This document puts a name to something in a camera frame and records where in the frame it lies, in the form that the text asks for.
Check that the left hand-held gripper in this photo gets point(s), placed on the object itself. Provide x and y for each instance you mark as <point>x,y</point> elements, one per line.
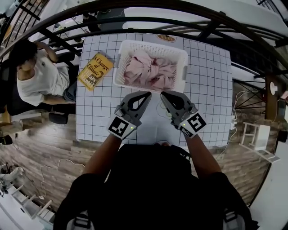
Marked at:
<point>122,128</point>

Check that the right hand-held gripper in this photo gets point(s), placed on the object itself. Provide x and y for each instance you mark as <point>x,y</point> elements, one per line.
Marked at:
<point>193,124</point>

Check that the pink clothes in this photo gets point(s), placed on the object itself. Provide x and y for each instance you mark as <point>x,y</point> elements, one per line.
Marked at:
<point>146,69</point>

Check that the white plastic basket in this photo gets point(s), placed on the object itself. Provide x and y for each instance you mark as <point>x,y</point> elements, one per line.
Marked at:
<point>153,46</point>

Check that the person's right forearm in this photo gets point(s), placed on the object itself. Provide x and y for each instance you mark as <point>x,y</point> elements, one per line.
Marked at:
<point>202,155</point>

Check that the person's left forearm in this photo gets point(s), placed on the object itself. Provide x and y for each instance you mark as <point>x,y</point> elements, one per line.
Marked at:
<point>99,155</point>

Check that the black box device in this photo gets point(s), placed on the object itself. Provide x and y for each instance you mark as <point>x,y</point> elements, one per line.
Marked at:
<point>283,136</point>

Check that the white grid tablecloth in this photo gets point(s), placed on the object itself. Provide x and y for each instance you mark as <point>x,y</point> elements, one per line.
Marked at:
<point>94,121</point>

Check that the yellow book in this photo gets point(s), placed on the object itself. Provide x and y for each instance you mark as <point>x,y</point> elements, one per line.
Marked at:
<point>95,70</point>

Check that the white power strip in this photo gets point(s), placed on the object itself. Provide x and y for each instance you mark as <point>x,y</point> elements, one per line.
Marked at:
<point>234,122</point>

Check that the black office chair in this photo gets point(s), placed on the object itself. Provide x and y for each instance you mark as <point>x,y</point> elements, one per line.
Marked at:
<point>58,118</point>

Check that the person's black shirt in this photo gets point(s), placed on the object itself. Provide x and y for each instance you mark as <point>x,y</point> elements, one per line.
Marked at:
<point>153,191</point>

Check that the white step stool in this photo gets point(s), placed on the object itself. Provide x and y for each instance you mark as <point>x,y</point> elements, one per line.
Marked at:
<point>262,137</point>

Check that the brown wooden board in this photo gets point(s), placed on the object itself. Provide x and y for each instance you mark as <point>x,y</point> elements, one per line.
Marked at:
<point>271,105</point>

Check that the white round disc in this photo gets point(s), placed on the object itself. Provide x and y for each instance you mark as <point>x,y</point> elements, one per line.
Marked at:
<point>273,88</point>

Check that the black metal railing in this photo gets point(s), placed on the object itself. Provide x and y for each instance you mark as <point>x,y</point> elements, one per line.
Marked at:
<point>60,42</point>

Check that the small lit screen device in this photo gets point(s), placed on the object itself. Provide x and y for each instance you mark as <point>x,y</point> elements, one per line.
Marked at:
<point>284,94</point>

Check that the white shelf unit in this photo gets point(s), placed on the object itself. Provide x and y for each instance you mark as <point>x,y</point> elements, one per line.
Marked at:
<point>13,211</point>

